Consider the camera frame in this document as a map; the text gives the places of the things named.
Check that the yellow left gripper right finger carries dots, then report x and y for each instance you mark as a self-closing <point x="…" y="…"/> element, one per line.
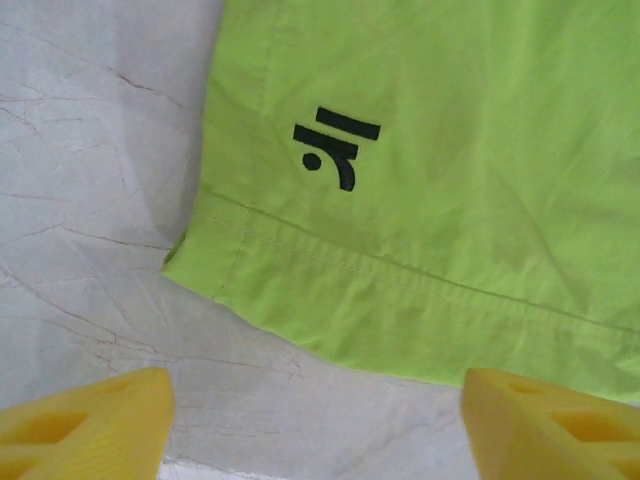
<point x="545" y="440"/>

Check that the lime green shorts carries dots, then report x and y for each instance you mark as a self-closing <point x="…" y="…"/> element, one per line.
<point x="425" y="225"/>

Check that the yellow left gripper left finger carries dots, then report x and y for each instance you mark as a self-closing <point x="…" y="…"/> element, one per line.
<point x="85" y="435"/>

